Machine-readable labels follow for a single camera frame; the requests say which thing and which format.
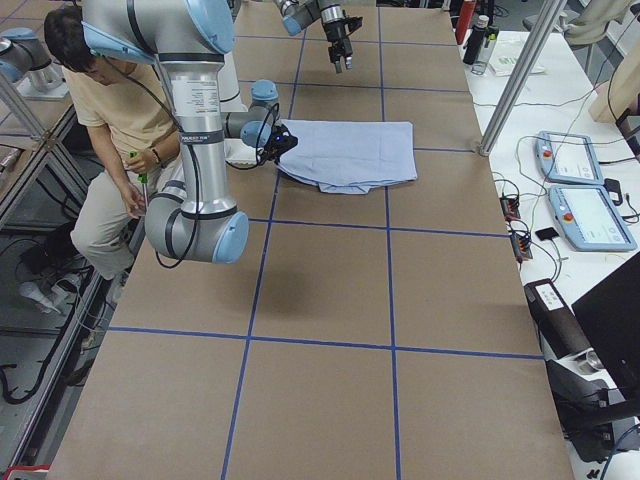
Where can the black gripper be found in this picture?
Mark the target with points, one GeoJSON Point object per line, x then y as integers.
{"type": "Point", "coordinates": [278, 150]}
{"type": "Point", "coordinates": [333, 33]}

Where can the blue striped button shirt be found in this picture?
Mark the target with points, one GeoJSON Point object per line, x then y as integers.
{"type": "Point", "coordinates": [346, 157]}

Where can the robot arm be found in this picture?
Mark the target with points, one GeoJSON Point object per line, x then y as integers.
{"type": "Point", "coordinates": [299, 15]}
{"type": "Point", "coordinates": [194, 216]}

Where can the red cylinder bottle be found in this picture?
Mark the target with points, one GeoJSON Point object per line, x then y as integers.
{"type": "Point", "coordinates": [466, 12]}

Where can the black insulated bottle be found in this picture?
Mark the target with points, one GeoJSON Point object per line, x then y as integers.
{"type": "Point", "coordinates": [476, 37]}

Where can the clear plastic water bottle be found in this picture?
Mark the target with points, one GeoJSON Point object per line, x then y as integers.
{"type": "Point", "coordinates": [487, 46]}

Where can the person in beige shirt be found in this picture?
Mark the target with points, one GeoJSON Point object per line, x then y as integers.
{"type": "Point", "coordinates": [124, 109]}

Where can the upper blue teach pendant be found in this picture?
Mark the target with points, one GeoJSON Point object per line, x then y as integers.
{"type": "Point", "coordinates": [567, 158]}

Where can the blue teach pendant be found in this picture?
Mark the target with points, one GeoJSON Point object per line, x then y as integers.
{"type": "Point", "coordinates": [567, 158]}
{"type": "Point", "coordinates": [589, 220]}

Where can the lower blue teach pendant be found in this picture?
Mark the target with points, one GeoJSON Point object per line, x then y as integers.
{"type": "Point", "coordinates": [589, 220]}

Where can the black box with label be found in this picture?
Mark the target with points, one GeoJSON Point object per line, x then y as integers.
{"type": "Point", "coordinates": [559, 333]}

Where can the black monitor screen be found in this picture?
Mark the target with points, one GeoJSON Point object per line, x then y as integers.
{"type": "Point", "coordinates": [608, 314]}

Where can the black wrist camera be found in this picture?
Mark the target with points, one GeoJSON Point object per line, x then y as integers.
{"type": "Point", "coordinates": [353, 23]}

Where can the grey aluminium frame post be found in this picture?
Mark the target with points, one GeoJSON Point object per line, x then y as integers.
{"type": "Point", "coordinates": [533, 46]}

